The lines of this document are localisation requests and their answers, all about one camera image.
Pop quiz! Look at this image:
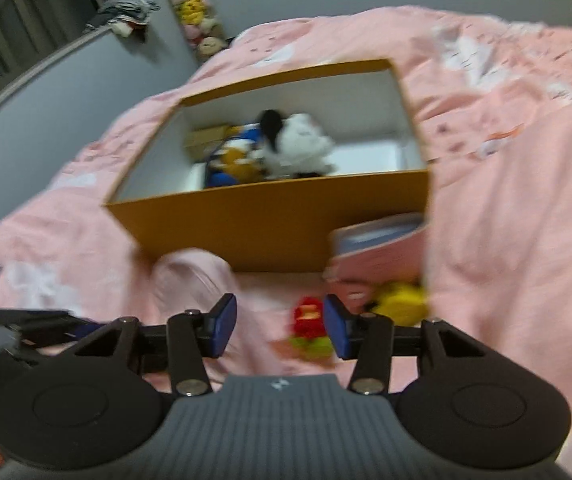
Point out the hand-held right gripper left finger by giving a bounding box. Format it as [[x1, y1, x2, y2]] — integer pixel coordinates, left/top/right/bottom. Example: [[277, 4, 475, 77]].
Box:
[[73, 292, 238, 397]]

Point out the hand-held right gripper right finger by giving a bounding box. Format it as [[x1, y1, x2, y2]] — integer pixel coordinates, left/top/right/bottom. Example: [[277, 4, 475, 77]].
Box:
[[322, 294, 471, 397]]

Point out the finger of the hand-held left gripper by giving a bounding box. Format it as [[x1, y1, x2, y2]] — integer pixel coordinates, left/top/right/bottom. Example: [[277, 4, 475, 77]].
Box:
[[0, 309, 109, 353]]

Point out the orange cardboard box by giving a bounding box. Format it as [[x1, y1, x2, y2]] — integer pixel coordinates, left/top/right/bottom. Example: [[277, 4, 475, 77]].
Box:
[[103, 59, 432, 273]]

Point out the white and blue duck plush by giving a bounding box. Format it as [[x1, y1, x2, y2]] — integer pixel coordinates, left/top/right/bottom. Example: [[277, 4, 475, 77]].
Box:
[[205, 122, 269, 190]]

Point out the black and white plush toy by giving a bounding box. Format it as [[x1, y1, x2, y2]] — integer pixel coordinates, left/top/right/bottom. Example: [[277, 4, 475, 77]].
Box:
[[257, 109, 338, 180]]

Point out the red and yellow toy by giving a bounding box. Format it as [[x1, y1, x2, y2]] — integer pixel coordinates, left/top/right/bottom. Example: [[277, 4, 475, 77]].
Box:
[[286, 296, 337, 361]]

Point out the yellow plush toy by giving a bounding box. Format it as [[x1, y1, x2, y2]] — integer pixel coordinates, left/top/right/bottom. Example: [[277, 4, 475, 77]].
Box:
[[366, 280, 429, 328]]

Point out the pink box with grey lid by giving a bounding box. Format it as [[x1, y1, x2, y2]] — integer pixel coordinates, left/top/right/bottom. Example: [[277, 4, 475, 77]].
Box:
[[323, 211, 429, 296]]

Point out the pink blanket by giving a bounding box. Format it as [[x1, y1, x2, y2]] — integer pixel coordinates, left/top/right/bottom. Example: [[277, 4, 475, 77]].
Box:
[[0, 5, 572, 480]]

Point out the window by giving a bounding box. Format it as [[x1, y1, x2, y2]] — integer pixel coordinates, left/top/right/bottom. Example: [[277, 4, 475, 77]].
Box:
[[0, 0, 112, 126]]

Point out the hanging column of plush toys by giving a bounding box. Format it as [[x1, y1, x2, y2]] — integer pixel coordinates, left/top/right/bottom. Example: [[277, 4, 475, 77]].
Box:
[[158, 0, 227, 61]]

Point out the hanging plush keychain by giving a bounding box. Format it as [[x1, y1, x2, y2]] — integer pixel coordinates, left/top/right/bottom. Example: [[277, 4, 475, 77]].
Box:
[[83, 0, 159, 38]]

